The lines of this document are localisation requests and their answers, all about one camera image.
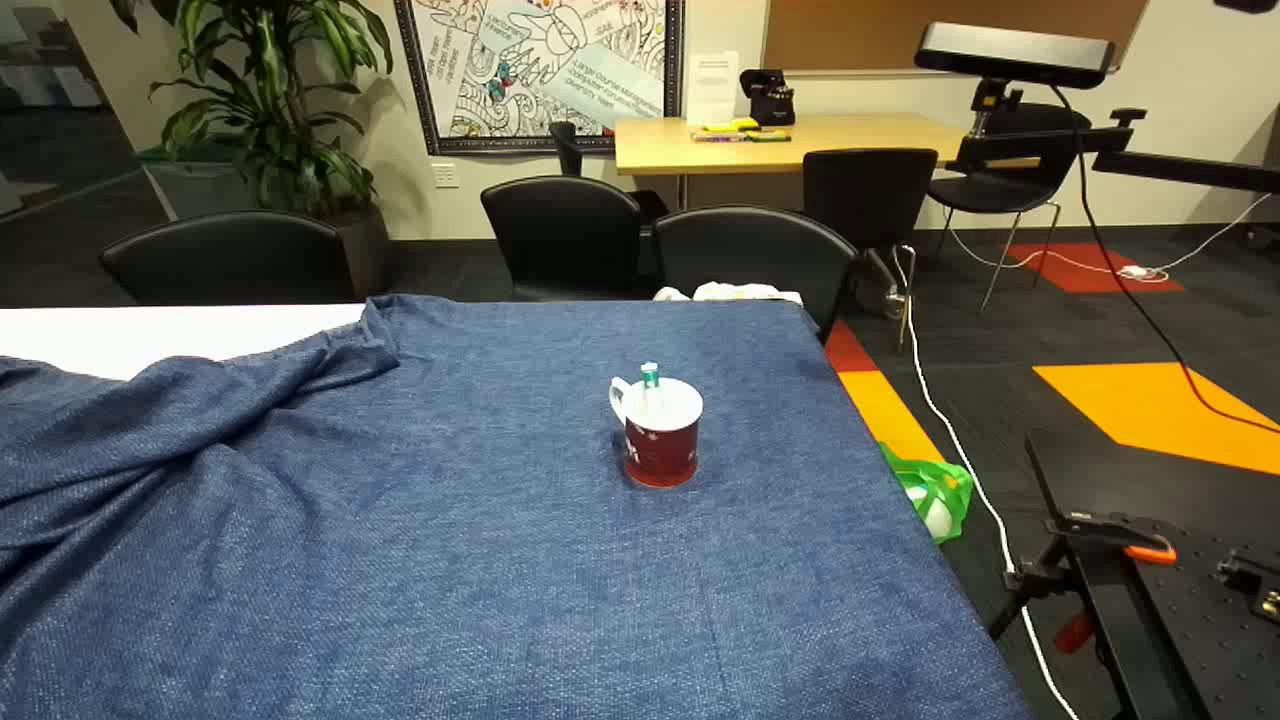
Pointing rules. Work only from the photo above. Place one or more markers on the black office chair metal legs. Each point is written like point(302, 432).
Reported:
point(1002, 180)

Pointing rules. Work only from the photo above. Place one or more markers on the black metal stand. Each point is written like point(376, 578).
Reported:
point(1147, 642)

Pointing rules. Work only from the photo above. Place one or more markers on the blue denim cloth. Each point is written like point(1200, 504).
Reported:
point(400, 533)

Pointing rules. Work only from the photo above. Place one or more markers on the white paper wall notice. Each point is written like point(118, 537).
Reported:
point(714, 86)

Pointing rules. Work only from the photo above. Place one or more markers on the green potted plant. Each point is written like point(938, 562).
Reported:
point(274, 122)

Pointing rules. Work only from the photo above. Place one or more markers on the red mug white inside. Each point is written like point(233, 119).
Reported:
point(662, 446)

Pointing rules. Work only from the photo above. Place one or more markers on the yellow item on desk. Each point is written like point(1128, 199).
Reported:
point(739, 128)

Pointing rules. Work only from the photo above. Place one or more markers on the black desk telephone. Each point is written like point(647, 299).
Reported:
point(771, 96)

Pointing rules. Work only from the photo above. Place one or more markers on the white crumpled paper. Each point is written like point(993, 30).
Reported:
point(726, 289)

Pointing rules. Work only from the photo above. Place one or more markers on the green plastic bag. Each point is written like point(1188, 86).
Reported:
point(932, 493)

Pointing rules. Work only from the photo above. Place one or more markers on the black bar camera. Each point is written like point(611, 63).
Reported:
point(1013, 53)

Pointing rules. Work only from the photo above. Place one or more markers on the light wooden desk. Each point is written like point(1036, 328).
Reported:
point(802, 144)

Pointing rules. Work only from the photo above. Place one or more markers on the green and white marker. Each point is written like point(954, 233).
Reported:
point(650, 373)

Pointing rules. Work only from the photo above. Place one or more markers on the black framed whiteboard poster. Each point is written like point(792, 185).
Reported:
point(547, 66)

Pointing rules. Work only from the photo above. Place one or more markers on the brown cork board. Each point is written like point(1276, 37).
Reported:
point(854, 35)

